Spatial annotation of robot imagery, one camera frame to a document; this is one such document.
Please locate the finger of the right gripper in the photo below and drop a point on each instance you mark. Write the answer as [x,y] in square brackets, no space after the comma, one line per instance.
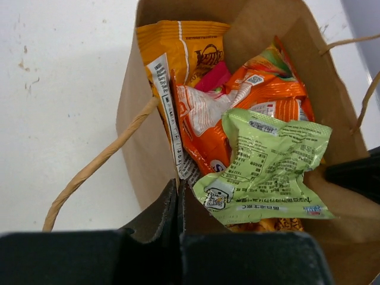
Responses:
[360,176]

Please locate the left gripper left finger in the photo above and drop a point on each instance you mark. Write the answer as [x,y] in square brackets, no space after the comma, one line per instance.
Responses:
[140,252]

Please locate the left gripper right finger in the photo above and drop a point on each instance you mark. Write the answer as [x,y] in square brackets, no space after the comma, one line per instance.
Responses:
[212,254]

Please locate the brown paper bag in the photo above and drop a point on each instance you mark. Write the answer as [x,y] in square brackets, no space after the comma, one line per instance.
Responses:
[350,244]

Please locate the green snack packet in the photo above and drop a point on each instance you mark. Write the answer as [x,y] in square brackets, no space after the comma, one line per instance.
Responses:
[265,177]

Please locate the small orange snack packet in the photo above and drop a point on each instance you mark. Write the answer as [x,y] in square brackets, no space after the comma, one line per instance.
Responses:
[267,83]

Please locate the small pink snack packet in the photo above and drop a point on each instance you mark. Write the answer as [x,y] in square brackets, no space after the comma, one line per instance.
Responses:
[218,76]

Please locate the tall orange snack bag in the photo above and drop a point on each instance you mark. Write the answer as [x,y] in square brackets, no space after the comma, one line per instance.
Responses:
[179,52]

